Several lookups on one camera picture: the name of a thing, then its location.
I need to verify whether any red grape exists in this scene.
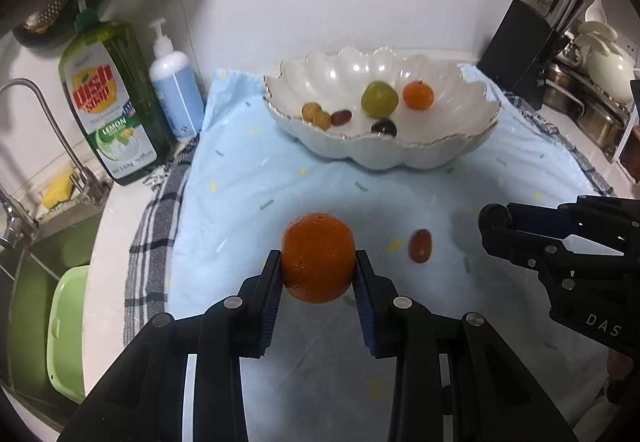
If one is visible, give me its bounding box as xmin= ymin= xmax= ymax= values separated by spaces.
xmin=408 ymin=229 xmax=433 ymax=265
xmin=330 ymin=110 xmax=352 ymax=127

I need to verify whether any large orange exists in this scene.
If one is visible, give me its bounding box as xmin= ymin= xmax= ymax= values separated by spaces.
xmin=281 ymin=213 xmax=356 ymax=305

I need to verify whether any dark plum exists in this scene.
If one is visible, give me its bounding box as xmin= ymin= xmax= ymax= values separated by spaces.
xmin=370 ymin=118 xmax=397 ymax=137

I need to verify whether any small orange kumquat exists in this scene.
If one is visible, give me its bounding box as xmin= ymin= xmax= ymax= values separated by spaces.
xmin=402 ymin=80 xmax=435 ymax=111

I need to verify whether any green yellow apple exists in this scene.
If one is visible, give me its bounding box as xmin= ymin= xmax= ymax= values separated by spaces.
xmin=360 ymin=80 xmax=399 ymax=118

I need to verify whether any chrome kitchen faucet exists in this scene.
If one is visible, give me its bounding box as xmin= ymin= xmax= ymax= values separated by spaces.
xmin=0 ymin=185 xmax=38 ymax=251

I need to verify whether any person's hand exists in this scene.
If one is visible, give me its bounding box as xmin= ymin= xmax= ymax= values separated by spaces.
xmin=606 ymin=349 xmax=634 ymax=381

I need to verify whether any checked grey dish towel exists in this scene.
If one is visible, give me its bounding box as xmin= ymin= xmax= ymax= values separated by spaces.
xmin=121 ymin=91 xmax=616 ymax=348

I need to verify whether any light blue patterned cloth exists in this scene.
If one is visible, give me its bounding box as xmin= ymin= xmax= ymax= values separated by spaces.
xmin=168 ymin=70 xmax=615 ymax=441

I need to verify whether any stainless steel pot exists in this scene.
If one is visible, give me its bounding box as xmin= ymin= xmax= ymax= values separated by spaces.
xmin=544 ymin=62 xmax=630 ymax=162

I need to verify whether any cream ceramic teapot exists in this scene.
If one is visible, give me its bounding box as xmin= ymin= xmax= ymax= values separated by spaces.
xmin=574 ymin=21 xmax=634 ymax=106

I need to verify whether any black knife block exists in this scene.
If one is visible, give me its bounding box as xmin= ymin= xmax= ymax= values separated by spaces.
xmin=477 ymin=0 xmax=567 ymax=110

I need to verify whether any white scalloped ceramic bowl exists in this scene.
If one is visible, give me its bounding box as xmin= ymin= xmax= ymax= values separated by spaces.
xmin=264 ymin=47 xmax=500 ymax=171

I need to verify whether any white ladle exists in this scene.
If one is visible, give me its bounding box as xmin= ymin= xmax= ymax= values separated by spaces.
xmin=585 ymin=0 xmax=608 ymax=24

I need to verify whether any green plastic basin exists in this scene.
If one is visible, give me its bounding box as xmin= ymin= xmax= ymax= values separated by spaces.
xmin=47 ymin=266 xmax=89 ymax=404

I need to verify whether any green dish soap bottle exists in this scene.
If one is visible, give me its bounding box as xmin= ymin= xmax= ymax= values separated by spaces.
xmin=58 ymin=0 xmax=175 ymax=185

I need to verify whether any stainless steel sink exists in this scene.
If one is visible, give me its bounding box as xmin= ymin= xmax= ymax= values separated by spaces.
xmin=1 ymin=206 xmax=103 ymax=424

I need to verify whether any yellow sponge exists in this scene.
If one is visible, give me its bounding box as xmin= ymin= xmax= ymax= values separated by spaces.
xmin=41 ymin=169 xmax=74 ymax=210

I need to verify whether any white blue pump bottle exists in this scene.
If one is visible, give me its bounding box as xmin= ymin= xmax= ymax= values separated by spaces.
xmin=149 ymin=18 xmax=205 ymax=143

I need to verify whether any metal steamer plate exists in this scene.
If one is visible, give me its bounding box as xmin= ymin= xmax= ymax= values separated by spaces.
xmin=12 ymin=0 xmax=76 ymax=50

